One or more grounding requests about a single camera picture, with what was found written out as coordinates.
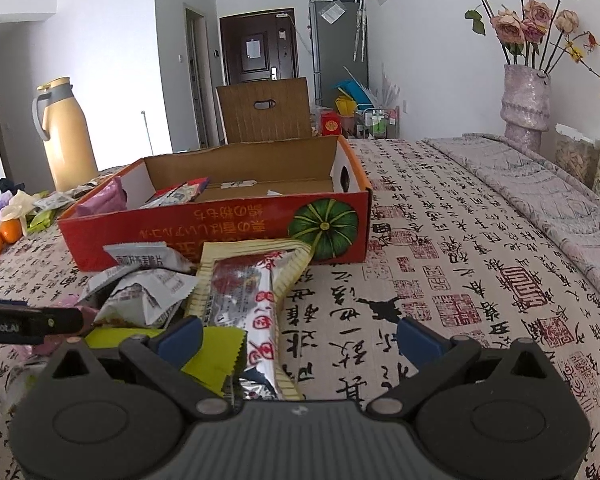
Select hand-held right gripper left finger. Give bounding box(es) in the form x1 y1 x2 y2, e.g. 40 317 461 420
45 316 233 421

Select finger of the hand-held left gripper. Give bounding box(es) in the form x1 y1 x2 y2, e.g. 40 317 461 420
0 297 85 337

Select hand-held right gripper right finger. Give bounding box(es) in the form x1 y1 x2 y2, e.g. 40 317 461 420
367 316 556 421

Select plain green snack packet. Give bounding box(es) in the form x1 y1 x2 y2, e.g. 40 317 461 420
85 327 246 401

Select clear red snack bar packet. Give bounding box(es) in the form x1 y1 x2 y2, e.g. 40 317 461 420
200 255 301 401

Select white black-label snack packet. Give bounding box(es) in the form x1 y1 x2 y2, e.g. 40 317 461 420
102 242 196 273

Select red cardboard box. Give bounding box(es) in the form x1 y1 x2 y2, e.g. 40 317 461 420
57 135 373 273

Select beige snack packet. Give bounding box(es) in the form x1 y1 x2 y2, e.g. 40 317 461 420
182 237 313 401

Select silver red snack bag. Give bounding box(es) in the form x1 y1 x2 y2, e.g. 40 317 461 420
140 176 211 209

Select small green snack packet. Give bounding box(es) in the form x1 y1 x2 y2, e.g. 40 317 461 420
27 207 61 233

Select small white snack packet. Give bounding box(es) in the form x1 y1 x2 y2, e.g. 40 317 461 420
32 192 76 211

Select cream crumpled wrapper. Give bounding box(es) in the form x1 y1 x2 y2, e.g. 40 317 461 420
0 190 38 236

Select yellow thermos jug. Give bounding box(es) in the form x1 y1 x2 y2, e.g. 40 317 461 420
32 77 99 193

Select grey patterned cloth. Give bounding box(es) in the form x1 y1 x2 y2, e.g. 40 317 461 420
422 132 600 331

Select white pole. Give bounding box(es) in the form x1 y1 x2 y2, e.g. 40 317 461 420
139 110 153 157

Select glass jar white lid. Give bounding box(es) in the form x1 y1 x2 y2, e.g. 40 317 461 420
554 124 600 191

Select pale dried grass bunch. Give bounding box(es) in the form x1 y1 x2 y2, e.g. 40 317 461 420
375 62 403 111

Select pink textured vase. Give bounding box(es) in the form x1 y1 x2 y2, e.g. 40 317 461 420
500 64 552 153

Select grey interior door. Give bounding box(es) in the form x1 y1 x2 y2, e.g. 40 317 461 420
185 4 208 150

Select grey refrigerator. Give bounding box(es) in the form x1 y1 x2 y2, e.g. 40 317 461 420
308 0 370 108

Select dark brown entrance door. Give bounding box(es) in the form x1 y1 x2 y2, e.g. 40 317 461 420
219 8 298 87

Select white umbrella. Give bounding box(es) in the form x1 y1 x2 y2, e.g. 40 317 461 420
352 0 370 63

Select dried pink rose bouquet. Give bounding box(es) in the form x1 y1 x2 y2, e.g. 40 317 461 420
445 0 598 68

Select yellow flower branches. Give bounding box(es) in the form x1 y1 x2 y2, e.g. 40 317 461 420
565 35 600 116

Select metal wire rack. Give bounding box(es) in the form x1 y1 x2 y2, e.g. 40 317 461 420
355 107 398 140

